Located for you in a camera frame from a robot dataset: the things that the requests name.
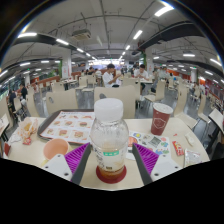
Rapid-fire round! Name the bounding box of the printed paper tray liner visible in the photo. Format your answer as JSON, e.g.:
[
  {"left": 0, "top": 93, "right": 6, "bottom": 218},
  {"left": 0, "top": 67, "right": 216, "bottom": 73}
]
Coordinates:
[{"left": 39, "top": 110, "right": 96, "bottom": 145}]

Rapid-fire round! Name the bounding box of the beige chair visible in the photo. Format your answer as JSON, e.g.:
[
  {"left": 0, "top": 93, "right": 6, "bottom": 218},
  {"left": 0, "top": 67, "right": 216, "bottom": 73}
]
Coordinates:
[
  {"left": 143, "top": 79, "right": 167, "bottom": 103},
  {"left": 25, "top": 93, "right": 41, "bottom": 118},
  {"left": 93, "top": 84, "right": 138, "bottom": 119},
  {"left": 45, "top": 88, "right": 79, "bottom": 116}
]

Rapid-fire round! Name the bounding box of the pale yellow mug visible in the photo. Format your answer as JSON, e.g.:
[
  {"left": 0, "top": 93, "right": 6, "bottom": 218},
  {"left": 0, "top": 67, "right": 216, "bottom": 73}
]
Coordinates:
[{"left": 42, "top": 137, "right": 71, "bottom": 164}]

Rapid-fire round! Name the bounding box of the group of beige chairs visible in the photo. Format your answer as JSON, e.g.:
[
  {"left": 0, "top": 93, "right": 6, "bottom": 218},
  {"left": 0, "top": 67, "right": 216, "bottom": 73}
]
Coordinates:
[{"left": 26, "top": 74, "right": 214, "bottom": 131}]

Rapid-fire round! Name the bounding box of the clear plastic tea bottle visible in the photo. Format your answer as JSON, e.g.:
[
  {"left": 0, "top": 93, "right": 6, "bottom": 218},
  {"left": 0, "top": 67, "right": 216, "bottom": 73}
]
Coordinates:
[{"left": 89, "top": 97, "right": 130, "bottom": 181}]

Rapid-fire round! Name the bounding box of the flat round red coaster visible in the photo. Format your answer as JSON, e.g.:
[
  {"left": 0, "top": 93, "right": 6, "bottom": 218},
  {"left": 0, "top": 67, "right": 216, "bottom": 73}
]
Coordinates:
[{"left": 95, "top": 165, "right": 128, "bottom": 185}]

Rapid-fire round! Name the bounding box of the group of ceiling lights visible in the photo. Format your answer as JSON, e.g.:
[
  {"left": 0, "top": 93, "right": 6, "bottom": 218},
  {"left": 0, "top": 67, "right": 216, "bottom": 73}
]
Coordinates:
[{"left": 0, "top": 4, "right": 224, "bottom": 88}]

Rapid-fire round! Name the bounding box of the red paper cup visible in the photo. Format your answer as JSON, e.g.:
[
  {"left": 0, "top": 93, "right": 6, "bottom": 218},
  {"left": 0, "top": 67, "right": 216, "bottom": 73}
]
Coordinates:
[{"left": 150, "top": 102, "right": 174, "bottom": 137}]

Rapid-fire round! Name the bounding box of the neighbouring beige table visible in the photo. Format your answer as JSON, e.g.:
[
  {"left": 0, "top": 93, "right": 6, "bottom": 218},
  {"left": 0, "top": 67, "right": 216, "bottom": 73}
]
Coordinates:
[
  {"left": 0, "top": 113, "right": 10, "bottom": 138},
  {"left": 208, "top": 108, "right": 224, "bottom": 134}
]

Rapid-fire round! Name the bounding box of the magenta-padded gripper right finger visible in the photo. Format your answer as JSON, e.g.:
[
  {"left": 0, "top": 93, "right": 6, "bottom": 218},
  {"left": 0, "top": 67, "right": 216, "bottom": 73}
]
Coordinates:
[{"left": 131, "top": 142, "right": 184, "bottom": 186}]

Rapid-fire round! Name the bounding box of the crumpled paper food wrapper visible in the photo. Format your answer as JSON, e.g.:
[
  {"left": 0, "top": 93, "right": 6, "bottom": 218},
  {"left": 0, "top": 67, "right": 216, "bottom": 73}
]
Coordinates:
[{"left": 16, "top": 116, "right": 39, "bottom": 146}]

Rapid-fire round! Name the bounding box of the red sauce packet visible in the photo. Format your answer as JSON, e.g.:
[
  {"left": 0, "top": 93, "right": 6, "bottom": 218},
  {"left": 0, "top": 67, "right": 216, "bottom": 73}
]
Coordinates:
[
  {"left": 171, "top": 140, "right": 185, "bottom": 157},
  {"left": 22, "top": 136, "right": 33, "bottom": 146}
]

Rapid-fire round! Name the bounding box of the colourful printed sticker sheet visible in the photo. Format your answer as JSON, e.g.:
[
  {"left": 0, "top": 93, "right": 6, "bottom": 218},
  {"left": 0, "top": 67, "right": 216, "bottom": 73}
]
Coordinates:
[{"left": 127, "top": 129, "right": 172, "bottom": 158}]

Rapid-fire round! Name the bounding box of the ceiling air conditioner unit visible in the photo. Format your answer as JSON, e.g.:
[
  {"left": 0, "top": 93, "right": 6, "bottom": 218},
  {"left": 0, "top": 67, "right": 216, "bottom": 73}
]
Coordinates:
[{"left": 71, "top": 28, "right": 93, "bottom": 41}]

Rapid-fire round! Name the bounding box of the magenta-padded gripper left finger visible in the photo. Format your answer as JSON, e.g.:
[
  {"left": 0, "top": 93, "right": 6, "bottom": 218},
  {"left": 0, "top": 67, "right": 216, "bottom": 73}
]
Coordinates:
[{"left": 40, "top": 142, "right": 92, "bottom": 186}]

